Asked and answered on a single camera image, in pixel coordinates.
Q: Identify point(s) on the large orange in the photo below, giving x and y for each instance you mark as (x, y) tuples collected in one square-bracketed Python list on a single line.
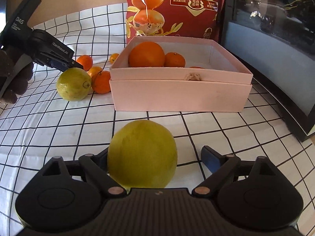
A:
[(146, 55)]

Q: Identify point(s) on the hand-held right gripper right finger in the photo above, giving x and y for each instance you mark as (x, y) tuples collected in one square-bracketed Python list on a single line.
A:
[(211, 161)]

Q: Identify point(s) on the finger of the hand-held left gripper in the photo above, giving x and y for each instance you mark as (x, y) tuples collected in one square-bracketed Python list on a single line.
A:
[(73, 64)]

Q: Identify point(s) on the person's left hand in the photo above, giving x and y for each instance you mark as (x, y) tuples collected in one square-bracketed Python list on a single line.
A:
[(22, 80)]

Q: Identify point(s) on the small green citrus fruit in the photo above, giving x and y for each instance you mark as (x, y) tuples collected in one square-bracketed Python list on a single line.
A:
[(142, 152)]

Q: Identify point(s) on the large green citrus fruit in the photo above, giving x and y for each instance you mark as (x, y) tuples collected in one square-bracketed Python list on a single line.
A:
[(72, 86)]

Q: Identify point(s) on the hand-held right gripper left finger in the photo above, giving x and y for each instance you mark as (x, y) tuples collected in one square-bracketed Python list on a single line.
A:
[(97, 163)]

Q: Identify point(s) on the pink cardboard box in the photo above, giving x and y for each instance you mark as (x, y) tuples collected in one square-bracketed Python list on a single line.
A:
[(177, 95)]

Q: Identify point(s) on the red snack bag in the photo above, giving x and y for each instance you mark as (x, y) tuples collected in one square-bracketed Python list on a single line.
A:
[(177, 22)]

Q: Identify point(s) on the black-checked white tablecloth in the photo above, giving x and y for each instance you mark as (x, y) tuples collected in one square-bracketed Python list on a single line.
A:
[(73, 127)]

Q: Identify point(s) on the small orange mandarin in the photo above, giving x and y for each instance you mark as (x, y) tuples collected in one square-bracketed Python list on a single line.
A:
[(95, 70)]

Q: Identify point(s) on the dark monitor right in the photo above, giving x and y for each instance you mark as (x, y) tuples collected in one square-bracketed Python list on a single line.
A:
[(265, 41)]

